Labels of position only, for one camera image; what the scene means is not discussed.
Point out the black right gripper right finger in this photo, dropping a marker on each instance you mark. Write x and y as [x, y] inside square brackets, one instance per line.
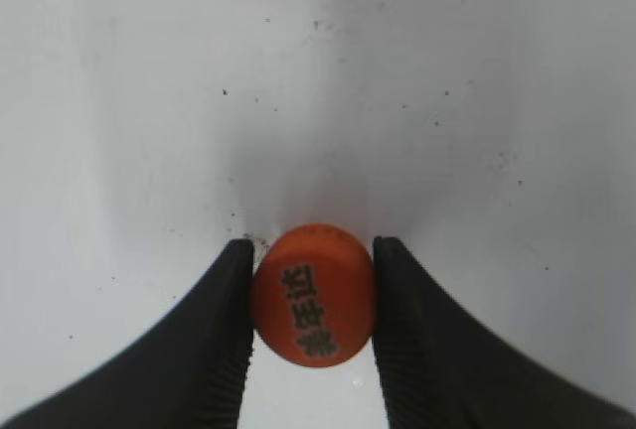
[441, 368]

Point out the orange bottle cap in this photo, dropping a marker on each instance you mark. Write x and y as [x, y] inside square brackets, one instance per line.
[314, 296]

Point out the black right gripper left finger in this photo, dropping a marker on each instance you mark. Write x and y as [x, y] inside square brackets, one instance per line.
[188, 371]

